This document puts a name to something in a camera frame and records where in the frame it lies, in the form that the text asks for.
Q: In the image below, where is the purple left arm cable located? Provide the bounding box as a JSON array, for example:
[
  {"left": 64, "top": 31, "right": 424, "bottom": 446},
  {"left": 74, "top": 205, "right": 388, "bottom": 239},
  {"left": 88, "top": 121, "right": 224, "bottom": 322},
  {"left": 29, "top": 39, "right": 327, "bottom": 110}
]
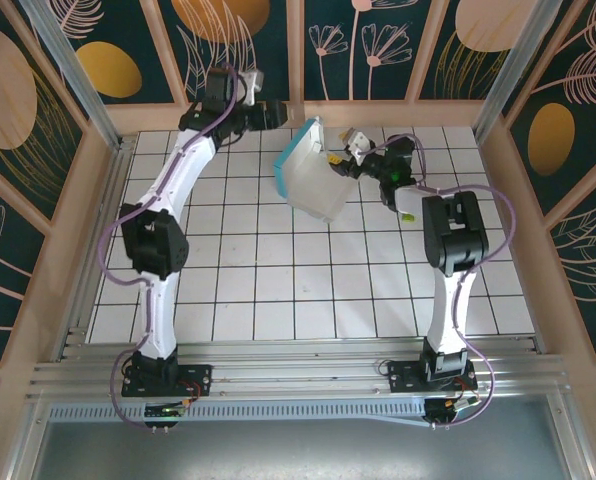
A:
[{"left": 100, "top": 63, "right": 244, "bottom": 432}]

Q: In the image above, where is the aluminium mounting rail frame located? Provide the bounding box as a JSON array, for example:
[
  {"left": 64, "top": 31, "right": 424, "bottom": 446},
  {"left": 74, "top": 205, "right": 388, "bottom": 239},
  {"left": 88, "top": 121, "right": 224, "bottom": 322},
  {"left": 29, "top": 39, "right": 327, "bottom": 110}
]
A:
[{"left": 25, "top": 333, "right": 577, "bottom": 404}]

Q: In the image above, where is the aluminium side rail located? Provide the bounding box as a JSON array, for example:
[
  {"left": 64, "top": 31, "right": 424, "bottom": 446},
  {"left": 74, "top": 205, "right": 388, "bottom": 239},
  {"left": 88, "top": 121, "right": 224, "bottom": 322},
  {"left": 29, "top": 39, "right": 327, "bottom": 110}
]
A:
[{"left": 52, "top": 137, "right": 139, "bottom": 361}]

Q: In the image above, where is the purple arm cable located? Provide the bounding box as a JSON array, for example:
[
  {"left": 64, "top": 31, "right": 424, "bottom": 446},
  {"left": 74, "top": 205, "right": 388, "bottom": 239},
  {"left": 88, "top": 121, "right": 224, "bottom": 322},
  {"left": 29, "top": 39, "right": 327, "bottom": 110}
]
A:
[
  {"left": 100, "top": 63, "right": 244, "bottom": 432},
  {"left": 370, "top": 133, "right": 517, "bottom": 430}
]

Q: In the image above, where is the aluminium corner post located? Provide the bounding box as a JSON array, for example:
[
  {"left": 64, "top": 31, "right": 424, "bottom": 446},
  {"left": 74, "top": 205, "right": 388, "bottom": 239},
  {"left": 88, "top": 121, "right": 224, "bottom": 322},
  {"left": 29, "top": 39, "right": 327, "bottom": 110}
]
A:
[
  {"left": 471, "top": 0, "right": 565, "bottom": 146},
  {"left": 17, "top": 0, "right": 127, "bottom": 151}
]

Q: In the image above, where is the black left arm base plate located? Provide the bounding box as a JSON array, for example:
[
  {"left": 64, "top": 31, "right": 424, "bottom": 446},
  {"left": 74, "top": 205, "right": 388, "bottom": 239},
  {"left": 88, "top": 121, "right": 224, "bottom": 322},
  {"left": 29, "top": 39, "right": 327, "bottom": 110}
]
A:
[{"left": 121, "top": 363, "right": 214, "bottom": 399}]

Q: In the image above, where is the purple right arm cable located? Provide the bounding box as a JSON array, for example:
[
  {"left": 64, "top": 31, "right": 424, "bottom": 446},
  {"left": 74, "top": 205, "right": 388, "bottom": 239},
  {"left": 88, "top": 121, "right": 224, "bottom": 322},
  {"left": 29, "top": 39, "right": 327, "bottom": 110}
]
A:
[{"left": 370, "top": 133, "right": 517, "bottom": 430}]

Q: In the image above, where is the grey slotted cable duct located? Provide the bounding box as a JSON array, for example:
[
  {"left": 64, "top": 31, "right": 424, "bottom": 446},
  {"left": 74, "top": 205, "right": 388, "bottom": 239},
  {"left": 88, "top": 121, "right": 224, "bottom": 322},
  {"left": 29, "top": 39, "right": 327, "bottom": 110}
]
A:
[{"left": 47, "top": 402, "right": 432, "bottom": 429}]

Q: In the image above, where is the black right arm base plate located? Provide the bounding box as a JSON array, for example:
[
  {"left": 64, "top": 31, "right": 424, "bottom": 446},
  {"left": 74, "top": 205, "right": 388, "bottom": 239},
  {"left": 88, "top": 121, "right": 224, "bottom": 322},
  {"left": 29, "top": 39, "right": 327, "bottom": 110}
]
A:
[{"left": 386, "top": 359, "right": 478, "bottom": 394}]

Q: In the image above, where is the teal and white paper box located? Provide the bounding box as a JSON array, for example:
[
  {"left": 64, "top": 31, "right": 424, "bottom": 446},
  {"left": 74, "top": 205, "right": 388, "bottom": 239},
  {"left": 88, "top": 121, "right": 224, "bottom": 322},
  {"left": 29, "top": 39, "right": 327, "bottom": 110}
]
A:
[{"left": 272, "top": 116, "right": 358, "bottom": 225}]

